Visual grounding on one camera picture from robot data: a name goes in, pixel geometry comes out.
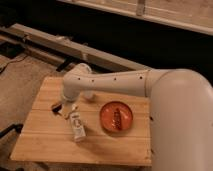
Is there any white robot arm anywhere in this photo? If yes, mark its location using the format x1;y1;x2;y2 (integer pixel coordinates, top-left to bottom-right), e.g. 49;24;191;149
62;63;213;171

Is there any long white rail beam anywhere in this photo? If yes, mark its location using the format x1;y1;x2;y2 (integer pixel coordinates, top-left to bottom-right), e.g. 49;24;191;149
7;24;148;71

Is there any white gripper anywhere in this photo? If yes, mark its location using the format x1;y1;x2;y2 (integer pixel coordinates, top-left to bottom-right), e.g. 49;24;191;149
61;92;78;117

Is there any black cable on floor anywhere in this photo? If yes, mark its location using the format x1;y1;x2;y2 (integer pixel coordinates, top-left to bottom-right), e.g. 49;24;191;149
0;53;31;75

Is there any wooden table board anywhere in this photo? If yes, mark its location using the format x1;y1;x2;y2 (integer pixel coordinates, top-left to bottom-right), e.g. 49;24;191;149
11;77;151;166

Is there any black handle at left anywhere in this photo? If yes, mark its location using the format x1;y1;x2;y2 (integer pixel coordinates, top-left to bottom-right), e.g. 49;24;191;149
0;124;23;138

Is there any brown item on plate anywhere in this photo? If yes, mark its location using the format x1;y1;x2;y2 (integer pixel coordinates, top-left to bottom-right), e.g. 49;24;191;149
114;108;122;130

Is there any orange round plate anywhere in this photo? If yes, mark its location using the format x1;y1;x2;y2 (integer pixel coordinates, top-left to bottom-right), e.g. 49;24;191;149
99;101;133;132

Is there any white paper cup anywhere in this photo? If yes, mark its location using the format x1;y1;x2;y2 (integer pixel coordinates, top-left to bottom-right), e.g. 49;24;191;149
83;91;95;100

